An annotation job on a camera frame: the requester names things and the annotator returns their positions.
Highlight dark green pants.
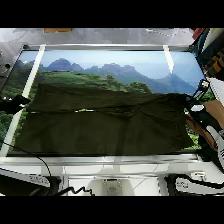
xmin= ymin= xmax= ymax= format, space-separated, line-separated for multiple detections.
xmin=14 ymin=82 xmax=196 ymax=156

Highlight heap of clothes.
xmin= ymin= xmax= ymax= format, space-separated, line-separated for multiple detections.
xmin=191 ymin=28 xmax=224 ymax=82

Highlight black cable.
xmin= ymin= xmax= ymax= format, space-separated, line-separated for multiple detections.
xmin=31 ymin=185 xmax=96 ymax=197
xmin=0 ymin=141 xmax=54 ymax=183

